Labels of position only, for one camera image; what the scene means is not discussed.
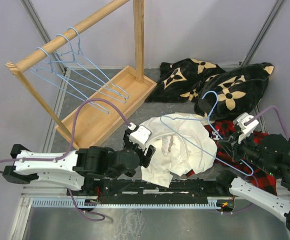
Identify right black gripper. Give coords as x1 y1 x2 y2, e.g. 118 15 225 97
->
216 126 279 175

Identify blue wire hanger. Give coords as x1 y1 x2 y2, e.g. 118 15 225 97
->
54 26 130 101
29 46 110 115
159 90 254 177
51 33 128 104

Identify white shirt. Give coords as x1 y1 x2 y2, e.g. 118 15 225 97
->
141 112 217 187

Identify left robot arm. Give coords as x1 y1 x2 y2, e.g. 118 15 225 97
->
2 125 155 195

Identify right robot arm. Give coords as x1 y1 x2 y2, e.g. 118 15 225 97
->
214 132 290 231

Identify red black plaid shirt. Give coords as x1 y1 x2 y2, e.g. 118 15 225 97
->
204 120 277 196

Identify wooden clothes rack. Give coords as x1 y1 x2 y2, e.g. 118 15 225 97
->
5 0 156 148

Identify black beige floral blanket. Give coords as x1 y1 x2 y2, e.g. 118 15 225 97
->
145 58 274 121

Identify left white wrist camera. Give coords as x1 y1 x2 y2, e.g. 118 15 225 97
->
128 122 152 146

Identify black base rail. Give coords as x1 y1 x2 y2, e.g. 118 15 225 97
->
72 170 237 204

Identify grey slotted cable duct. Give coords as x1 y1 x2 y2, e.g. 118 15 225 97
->
32 197 221 210

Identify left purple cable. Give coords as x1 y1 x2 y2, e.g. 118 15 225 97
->
0 98 133 173

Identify blue wire hanger front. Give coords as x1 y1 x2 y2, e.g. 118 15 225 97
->
29 46 110 115

